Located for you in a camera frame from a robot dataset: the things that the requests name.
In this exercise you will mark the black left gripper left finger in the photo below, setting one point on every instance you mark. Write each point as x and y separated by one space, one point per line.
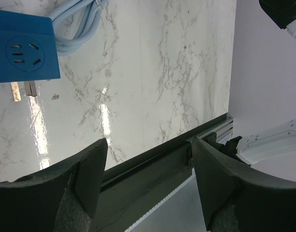
60 198

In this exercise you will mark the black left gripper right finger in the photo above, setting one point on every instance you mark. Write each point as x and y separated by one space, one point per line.
237 198

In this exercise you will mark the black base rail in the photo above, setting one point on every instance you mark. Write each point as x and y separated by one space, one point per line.
132 188

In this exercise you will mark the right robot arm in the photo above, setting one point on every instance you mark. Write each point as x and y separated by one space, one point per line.
282 12

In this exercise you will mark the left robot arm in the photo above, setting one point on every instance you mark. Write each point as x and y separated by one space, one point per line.
181 210

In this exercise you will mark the blue cube socket adapter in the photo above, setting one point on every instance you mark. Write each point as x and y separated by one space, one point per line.
28 51

